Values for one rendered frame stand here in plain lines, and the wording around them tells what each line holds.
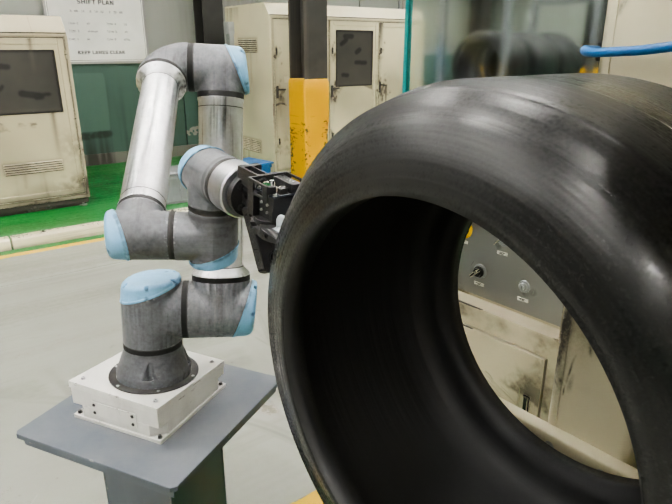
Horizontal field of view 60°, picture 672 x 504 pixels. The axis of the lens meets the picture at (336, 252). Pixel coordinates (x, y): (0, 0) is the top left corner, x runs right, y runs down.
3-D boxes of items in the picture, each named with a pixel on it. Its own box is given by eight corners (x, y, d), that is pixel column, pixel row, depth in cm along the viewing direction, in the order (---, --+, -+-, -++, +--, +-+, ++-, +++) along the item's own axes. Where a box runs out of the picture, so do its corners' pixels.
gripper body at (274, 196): (267, 188, 82) (225, 166, 91) (265, 243, 86) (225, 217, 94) (310, 181, 87) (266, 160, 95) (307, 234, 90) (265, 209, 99)
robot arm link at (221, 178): (208, 214, 97) (257, 205, 103) (222, 224, 94) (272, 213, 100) (207, 162, 94) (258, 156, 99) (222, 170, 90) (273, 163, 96)
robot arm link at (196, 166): (220, 189, 112) (220, 138, 108) (255, 209, 103) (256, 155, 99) (175, 197, 106) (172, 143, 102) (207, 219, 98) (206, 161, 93)
